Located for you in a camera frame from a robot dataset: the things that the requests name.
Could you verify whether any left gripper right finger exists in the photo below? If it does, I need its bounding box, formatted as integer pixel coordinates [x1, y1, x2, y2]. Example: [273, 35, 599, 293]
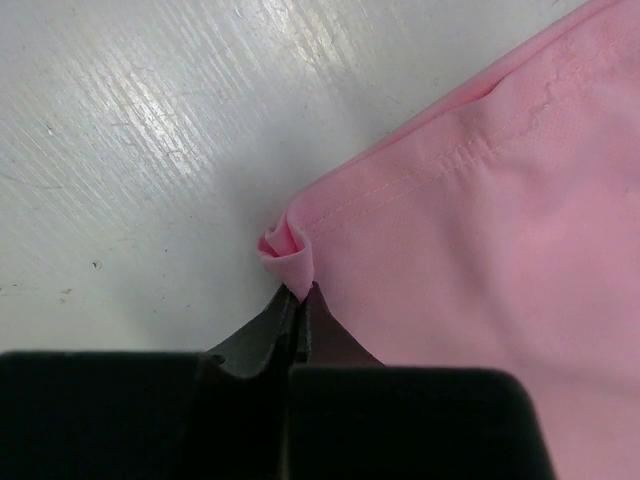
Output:
[289, 286, 555, 479]

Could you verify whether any pink t-shirt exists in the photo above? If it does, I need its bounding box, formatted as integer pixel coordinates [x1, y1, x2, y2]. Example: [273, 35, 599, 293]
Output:
[257, 1, 639, 479]

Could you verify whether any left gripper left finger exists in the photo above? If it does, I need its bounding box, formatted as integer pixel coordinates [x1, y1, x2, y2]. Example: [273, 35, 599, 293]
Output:
[1, 288, 298, 479]

